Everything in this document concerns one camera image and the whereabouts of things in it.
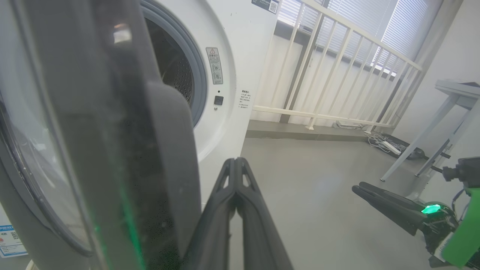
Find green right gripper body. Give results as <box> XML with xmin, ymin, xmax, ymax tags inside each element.
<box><xmin>422</xmin><ymin>187</ymin><xmax>480</xmax><ymax>267</ymax></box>

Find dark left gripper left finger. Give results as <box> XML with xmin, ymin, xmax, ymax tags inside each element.
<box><xmin>182</xmin><ymin>157</ymin><xmax>237</xmax><ymax>270</ymax></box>

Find steel perforated washer drum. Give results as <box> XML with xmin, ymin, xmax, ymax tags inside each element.
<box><xmin>145</xmin><ymin>19</ymin><xmax>195</xmax><ymax>109</ymax></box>

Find blue energy label sticker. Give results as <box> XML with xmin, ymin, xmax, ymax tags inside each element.
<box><xmin>0</xmin><ymin>224</ymin><xmax>29</xmax><ymax>258</ymax></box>

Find white metal table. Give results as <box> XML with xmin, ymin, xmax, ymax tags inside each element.
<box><xmin>380</xmin><ymin>79</ymin><xmax>480</xmax><ymax>183</ymax></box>

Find dark QR code sticker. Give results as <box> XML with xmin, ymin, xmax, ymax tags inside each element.
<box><xmin>251</xmin><ymin>0</ymin><xmax>280</xmax><ymax>15</ymax></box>

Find black glass washer door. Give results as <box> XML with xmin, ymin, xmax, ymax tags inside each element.
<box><xmin>0</xmin><ymin>0</ymin><xmax>203</xmax><ymax>270</ymax></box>

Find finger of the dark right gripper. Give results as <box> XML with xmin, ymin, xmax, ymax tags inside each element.
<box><xmin>359</xmin><ymin>182</ymin><xmax>426</xmax><ymax>213</ymax></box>
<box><xmin>352</xmin><ymin>186</ymin><xmax>426</xmax><ymax>237</ymax></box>

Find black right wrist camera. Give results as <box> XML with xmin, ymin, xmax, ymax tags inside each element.
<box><xmin>442</xmin><ymin>157</ymin><xmax>480</xmax><ymax>189</ymax></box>

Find grey warning sticker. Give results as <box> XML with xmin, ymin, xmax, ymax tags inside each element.
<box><xmin>205</xmin><ymin>47</ymin><xmax>224</xmax><ymax>85</ymax></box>

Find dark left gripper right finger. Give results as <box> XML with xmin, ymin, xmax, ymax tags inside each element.
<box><xmin>237</xmin><ymin>157</ymin><xmax>294</xmax><ymax>270</ymax></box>

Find white power strip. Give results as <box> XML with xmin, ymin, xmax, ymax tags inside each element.
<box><xmin>369</xmin><ymin>135</ymin><xmax>402</xmax><ymax>155</ymax></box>

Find printed text label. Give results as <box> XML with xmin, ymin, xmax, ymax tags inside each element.
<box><xmin>238</xmin><ymin>89</ymin><xmax>252</xmax><ymax>113</ymax></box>

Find white slatted railing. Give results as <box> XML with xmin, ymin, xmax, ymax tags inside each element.
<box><xmin>251</xmin><ymin>0</ymin><xmax>423</xmax><ymax>134</ymax></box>

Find white front-load washing machine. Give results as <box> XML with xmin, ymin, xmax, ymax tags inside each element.
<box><xmin>0</xmin><ymin>0</ymin><xmax>280</xmax><ymax>270</ymax></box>

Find white window blinds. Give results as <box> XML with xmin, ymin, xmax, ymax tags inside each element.
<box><xmin>279</xmin><ymin>0</ymin><xmax>444</xmax><ymax>77</ymax></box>

